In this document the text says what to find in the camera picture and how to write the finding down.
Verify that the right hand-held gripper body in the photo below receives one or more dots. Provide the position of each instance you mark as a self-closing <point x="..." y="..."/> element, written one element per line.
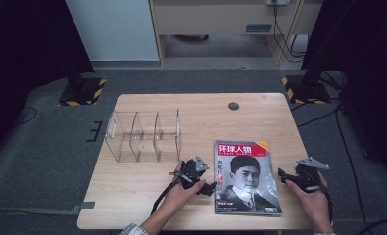
<point x="307" y="178"/>

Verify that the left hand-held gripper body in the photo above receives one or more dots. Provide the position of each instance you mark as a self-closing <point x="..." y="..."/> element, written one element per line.
<point x="191" y="169"/>

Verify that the magazine with portrait cover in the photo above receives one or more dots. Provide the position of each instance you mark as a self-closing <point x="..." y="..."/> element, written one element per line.
<point x="246" y="182"/>

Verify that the clear acrylic file rack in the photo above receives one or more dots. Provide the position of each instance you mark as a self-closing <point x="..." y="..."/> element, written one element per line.
<point x="142" y="137"/>

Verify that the person's left hand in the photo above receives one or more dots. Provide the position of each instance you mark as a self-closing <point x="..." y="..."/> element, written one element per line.
<point x="181" y="197"/>

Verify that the person's right hand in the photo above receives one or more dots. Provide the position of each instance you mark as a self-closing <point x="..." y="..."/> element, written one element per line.
<point x="315" y="205"/>

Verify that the black stand with striped base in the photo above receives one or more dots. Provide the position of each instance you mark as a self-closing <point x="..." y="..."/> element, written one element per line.
<point x="307" y="89"/>
<point x="81" y="91"/>

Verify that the grey tape strip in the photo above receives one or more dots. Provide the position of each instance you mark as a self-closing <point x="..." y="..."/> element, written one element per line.
<point x="83" y="206"/>

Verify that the black curtain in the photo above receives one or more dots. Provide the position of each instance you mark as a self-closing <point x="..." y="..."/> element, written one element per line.
<point x="370" y="81"/>
<point x="27" y="58"/>

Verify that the light wooden office desk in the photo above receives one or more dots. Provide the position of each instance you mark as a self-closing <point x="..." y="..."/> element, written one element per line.
<point x="214" y="16"/>

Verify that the white partition panel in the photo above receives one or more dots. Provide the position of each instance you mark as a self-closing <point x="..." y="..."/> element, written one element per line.
<point x="112" y="29"/>

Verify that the white power strip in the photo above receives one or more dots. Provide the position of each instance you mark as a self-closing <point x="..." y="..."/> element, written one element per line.
<point x="278" y="2"/>

